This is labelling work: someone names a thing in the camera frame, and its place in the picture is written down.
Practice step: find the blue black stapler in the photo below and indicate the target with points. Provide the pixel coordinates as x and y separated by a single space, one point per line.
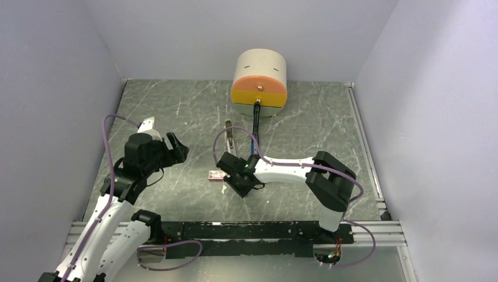
256 124

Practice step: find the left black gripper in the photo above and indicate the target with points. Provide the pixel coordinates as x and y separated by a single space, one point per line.
178 153

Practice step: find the beige white stapler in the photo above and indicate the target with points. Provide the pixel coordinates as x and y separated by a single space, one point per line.
229 137

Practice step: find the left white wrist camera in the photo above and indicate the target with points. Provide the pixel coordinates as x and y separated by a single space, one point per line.
146 125

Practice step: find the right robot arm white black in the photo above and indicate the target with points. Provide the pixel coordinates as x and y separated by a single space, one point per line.
330 181

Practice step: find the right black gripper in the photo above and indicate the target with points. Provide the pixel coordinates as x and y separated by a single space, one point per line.
242 192

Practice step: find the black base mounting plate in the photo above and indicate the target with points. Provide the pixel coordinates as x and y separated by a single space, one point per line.
248 238

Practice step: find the beige mini drawer cabinet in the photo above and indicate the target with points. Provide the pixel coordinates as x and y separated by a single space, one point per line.
260 77

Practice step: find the red white staple box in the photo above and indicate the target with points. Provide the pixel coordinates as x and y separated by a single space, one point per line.
216 175

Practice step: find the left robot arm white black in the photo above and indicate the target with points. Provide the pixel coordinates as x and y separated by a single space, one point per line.
96 255

